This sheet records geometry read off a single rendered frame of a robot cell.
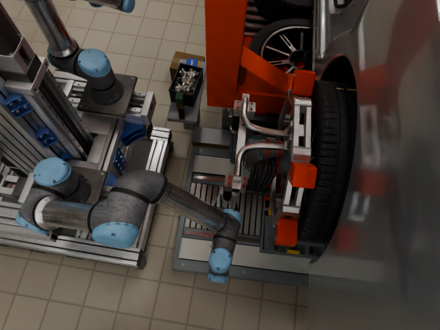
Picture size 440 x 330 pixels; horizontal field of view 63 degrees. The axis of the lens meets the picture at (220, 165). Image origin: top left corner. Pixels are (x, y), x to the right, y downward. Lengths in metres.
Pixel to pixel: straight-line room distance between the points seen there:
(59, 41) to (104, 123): 0.42
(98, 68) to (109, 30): 1.64
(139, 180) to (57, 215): 0.32
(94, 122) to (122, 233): 0.90
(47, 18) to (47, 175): 0.56
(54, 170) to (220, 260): 0.65
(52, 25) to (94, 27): 1.73
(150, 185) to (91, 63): 0.70
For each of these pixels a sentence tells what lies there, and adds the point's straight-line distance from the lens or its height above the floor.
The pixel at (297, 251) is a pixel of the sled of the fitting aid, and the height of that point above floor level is 0.18.
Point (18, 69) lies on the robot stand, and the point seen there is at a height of 1.32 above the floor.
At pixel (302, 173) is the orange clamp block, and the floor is 1.15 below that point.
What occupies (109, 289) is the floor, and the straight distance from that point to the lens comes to 2.30.
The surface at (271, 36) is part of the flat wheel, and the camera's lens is 2.39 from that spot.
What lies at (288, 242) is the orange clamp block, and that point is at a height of 0.88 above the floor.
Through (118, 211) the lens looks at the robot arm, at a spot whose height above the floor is 1.27.
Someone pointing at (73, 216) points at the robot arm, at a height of 1.15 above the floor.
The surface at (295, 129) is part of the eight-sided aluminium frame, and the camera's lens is 1.29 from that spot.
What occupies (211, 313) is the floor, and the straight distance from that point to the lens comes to 2.21.
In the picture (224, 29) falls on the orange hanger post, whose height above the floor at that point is 1.10.
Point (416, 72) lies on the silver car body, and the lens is 0.87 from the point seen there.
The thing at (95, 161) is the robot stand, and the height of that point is 0.73.
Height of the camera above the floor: 2.21
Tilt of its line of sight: 66 degrees down
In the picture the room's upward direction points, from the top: 3 degrees clockwise
